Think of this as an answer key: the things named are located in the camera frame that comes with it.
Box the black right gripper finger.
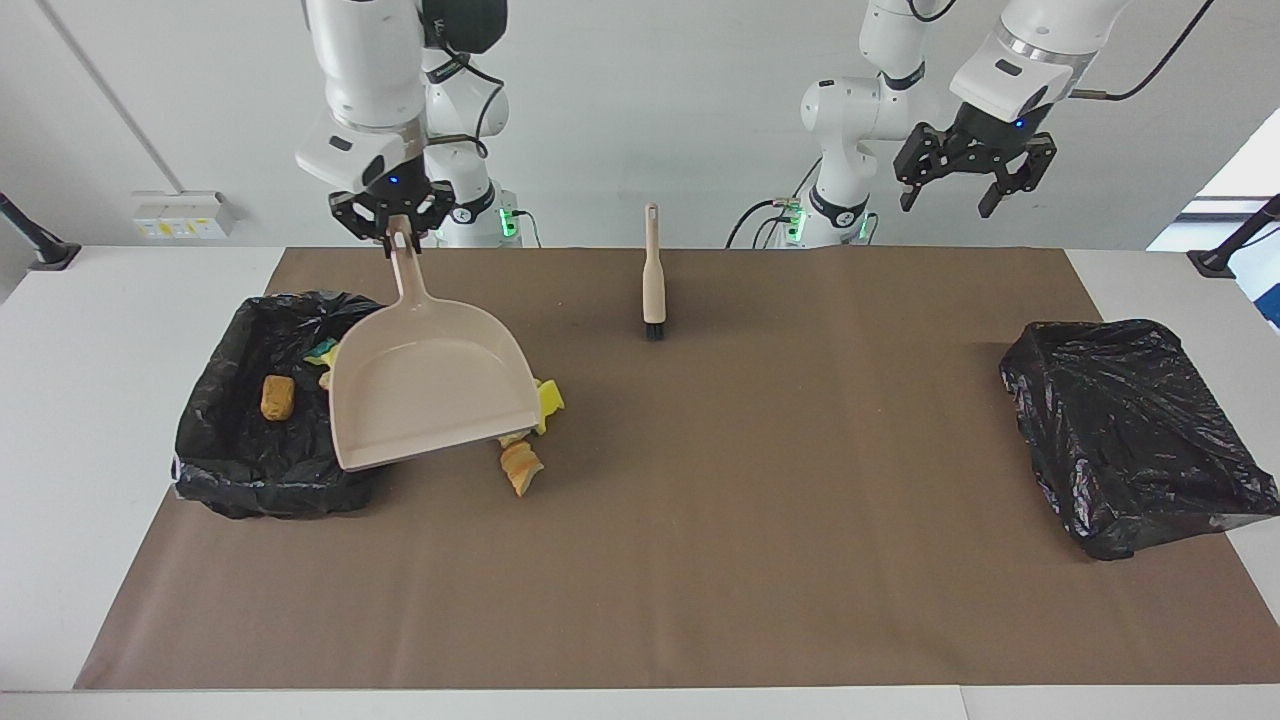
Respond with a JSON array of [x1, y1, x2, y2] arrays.
[[405, 180, 457, 251], [330, 192, 393, 259]]

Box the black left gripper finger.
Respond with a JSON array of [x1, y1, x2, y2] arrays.
[[895, 122, 946, 213], [978, 135, 1058, 219]]

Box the pale pink plastic dustpan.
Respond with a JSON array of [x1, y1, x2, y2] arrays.
[[328, 215, 541, 473]]

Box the beige hand brush black bristles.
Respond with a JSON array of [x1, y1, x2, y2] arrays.
[[641, 202, 668, 342]]

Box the orange striped sponge chunk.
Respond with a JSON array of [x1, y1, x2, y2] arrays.
[[500, 441, 546, 498]]

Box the black bag lined bin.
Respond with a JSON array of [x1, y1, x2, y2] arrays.
[[999, 319, 1280, 561], [172, 290, 412, 519]]

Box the brown paper table mat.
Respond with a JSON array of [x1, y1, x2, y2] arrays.
[[75, 247, 1280, 691]]

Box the white wall socket box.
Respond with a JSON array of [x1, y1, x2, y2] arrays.
[[132, 191, 239, 241]]

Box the black left arm base cable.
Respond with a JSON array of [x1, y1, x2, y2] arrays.
[[725, 198, 801, 249]]

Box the black clamp mount pole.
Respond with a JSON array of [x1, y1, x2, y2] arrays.
[[1187, 194, 1280, 279], [0, 192, 81, 272]]

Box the window with dark frame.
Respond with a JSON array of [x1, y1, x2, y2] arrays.
[[1147, 133, 1280, 331]]

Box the white wall cable conduit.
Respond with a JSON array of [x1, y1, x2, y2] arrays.
[[38, 0, 187, 196]]

